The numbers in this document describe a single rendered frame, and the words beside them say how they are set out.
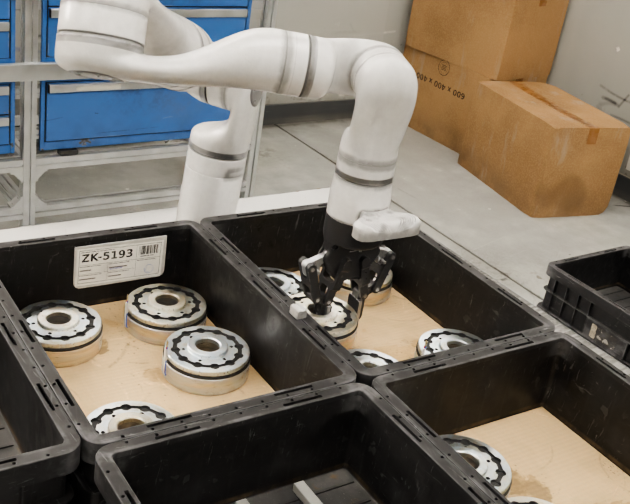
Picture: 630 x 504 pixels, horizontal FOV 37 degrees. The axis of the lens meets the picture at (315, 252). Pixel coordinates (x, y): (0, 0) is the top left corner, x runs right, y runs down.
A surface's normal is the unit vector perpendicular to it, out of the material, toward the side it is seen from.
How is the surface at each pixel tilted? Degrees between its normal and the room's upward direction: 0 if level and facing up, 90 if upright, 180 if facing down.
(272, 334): 90
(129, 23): 75
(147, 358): 0
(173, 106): 90
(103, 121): 90
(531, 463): 0
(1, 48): 90
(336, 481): 0
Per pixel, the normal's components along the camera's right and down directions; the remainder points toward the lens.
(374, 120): -0.04, 0.69
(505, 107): -0.90, 0.02
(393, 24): 0.56, 0.44
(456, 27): -0.76, 0.19
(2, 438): 0.15, -0.88
